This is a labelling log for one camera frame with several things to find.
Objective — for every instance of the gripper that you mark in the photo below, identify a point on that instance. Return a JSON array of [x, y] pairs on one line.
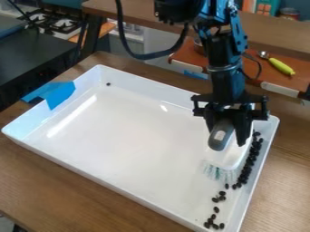
[[230, 101]]

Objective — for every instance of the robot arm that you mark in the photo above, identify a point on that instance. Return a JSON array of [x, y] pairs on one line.
[[223, 45]]

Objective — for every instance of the pile of black bits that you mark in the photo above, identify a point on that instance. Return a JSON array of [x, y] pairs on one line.
[[247, 169]]

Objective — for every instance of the white tray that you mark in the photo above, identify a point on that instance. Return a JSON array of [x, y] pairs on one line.
[[129, 136]]

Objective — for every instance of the red can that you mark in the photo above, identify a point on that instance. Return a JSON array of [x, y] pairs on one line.
[[289, 13]]

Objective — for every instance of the blue tape piece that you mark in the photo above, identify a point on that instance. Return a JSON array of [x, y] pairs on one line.
[[56, 92]]

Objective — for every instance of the toy stove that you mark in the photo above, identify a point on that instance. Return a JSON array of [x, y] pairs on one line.
[[56, 21]]

